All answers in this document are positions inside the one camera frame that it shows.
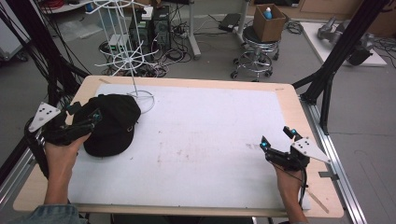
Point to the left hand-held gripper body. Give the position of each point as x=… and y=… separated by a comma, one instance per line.
x=52, y=126

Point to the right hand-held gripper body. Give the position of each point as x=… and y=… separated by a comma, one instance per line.
x=295, y=154

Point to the black baseball cap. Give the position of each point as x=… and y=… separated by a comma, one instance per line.
x=112, y=125

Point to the person's right hand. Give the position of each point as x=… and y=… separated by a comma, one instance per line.
x=288, y=182

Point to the person's left hand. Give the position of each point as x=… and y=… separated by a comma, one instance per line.
x=65, y=158

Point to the white small box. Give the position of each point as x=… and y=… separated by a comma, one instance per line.
x=117, y=42

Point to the white table mat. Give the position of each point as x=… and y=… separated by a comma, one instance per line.
x=183, y=146

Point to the chrome rolling stool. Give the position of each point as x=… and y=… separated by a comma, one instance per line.
x=257, y=54

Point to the white platform board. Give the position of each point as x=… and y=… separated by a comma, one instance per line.
x=339, y=43

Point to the black computer tower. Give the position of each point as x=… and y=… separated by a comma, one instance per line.
x=155, y=29

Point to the cardboard box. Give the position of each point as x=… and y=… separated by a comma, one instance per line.
x=268, y=22

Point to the blue and white bottle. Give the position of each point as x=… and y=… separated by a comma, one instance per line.
x=267, y=13

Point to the black flat device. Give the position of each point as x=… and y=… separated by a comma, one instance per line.
x=229, y=21

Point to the white desk leg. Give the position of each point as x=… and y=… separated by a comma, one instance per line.
x=193, y=31

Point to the aluminium table rail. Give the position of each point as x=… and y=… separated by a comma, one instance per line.
x=334, y=155
x=15, y=180

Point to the black metal frame strut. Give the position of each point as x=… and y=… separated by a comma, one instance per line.
x=40, y=46
x=339, y=59

